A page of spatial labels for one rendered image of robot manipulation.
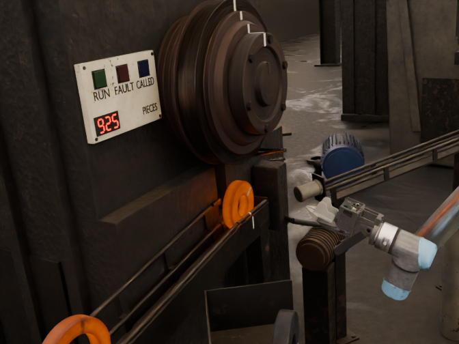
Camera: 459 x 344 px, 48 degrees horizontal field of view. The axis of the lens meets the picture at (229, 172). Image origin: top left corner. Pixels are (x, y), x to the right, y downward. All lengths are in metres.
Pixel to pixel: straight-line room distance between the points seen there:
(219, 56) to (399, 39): 2.92
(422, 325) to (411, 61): 2.27
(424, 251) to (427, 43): 2.79
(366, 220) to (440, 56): 2.71
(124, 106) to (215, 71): 0.25
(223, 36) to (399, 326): 1.47
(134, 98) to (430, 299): 1.71
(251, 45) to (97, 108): 0.43
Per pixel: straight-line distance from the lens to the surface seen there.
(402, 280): 1.48
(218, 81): 1.33
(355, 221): 1.44
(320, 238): 1.85
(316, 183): 1.88
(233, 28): 1.41
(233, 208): 1.56
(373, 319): 2.38
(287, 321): 1.04
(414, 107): 4.15
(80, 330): 1.11
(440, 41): 4.04
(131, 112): 1.31
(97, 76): 1.22
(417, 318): 2.41
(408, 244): 1.44
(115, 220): 1.26
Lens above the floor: 1.34
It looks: 18 degrees down
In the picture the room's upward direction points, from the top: 5 degrees counter-clockwise
